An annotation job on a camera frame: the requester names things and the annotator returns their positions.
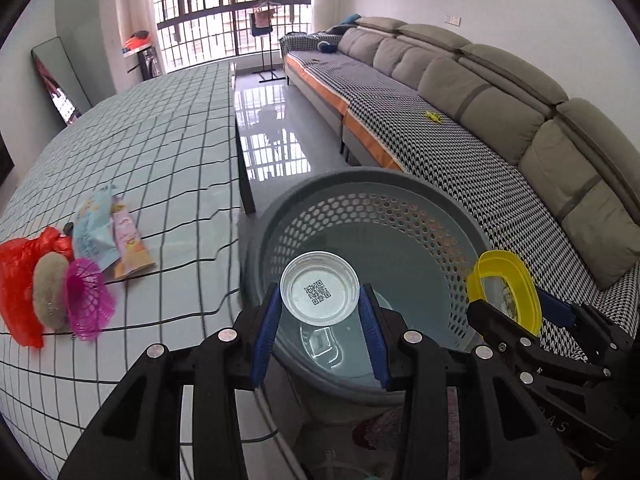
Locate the small yellow toy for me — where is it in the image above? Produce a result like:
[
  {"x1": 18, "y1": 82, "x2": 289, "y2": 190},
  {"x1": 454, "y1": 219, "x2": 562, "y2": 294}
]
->
[{"x1": 425, "y1": 110, "x2": 442, "y2": 124}]

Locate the blue cushion on sofa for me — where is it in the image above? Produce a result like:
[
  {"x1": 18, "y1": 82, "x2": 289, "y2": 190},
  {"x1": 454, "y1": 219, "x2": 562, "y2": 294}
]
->
[{"x1": 326, "y1": 13, "x2": 361, "y2": 36}]

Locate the light blue wipes packet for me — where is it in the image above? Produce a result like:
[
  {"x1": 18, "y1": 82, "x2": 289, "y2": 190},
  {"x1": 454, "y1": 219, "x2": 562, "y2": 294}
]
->
[{"x1": 72, "y1": 184, "x2": 119, "y2": 271}]

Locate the black clothes stand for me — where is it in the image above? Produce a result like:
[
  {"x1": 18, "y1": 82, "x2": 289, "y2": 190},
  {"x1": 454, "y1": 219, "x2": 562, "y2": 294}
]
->
[{"x1": 250, "y1": 0, "x2": 285, "y2": 84}]

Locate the small dark grey scrap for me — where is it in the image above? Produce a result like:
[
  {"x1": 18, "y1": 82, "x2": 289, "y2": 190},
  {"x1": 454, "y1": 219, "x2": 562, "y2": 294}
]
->
[{"x1": 63, "y1": 222, "x2": 74, "y2": 236}]

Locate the beige round felt pouch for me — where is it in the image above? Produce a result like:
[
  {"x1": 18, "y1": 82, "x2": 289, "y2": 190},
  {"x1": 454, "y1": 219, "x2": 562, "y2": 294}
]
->
[{"x1": 32, "y1": 252, "x2": 68, "y2": 330}]

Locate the grey perforated trash basket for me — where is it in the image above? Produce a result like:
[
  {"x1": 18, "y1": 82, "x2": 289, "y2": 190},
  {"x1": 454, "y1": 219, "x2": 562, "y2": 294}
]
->
[{"x1": 244, "y1": 168, "x2": 491, "y2": 406}]

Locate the pink plastic mesh cone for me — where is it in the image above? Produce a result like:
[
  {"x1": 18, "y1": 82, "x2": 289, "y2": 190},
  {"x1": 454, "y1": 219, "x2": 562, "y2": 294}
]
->
[{"x1": 63, "y1": 258, "x2": 115, "y2": 341}]

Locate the orange item on shelf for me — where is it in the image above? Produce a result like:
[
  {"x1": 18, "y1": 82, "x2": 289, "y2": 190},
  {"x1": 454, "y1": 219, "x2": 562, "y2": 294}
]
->
[{"x1": 122, "y1": 29, "x2": 151, "y2": 53}]

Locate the grid-patterned tablecloth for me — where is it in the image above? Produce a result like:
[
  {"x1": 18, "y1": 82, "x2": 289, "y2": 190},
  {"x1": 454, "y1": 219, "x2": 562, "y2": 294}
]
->
[{"x1": 1, "y1": 62, "x2": 242, "y2": 479}]

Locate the yellow plastic ring lid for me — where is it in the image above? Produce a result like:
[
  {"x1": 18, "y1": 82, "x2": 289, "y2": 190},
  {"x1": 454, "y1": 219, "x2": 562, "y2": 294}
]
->
[{"x1": 465, "y1": 249, "x2": 542, "y2": 336}]

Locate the houndstooth sofa cover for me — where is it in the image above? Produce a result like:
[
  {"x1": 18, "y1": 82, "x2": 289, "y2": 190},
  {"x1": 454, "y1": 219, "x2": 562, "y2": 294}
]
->
[{"x1": 280, "y1": 32, "x2": 639, "y2": 335}]

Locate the pink snack stick wrapper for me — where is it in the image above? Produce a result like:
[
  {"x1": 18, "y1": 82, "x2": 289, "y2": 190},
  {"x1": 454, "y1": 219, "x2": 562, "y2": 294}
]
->
[{"x1": 111, "y1": 197, "x2": 155, "y2": 280}]

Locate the leaning floor mirror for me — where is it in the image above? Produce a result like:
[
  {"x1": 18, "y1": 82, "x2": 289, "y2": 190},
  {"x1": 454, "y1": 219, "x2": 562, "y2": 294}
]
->
[{"x1": 30, "y1": 36, "x2": 92, "y2": 126}]

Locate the grey sectional sofa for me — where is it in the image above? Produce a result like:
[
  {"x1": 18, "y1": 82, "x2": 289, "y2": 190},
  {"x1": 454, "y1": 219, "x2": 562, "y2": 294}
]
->
[{"x1": 336, "y1": 15, "x2": 640, "y2": 291}]

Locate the red plastic bag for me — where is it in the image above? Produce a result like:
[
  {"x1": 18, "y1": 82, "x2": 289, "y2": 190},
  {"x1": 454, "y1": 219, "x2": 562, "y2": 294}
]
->
[{"x1": 0, "y1": 226, "x2": 74, "y2": 349}]

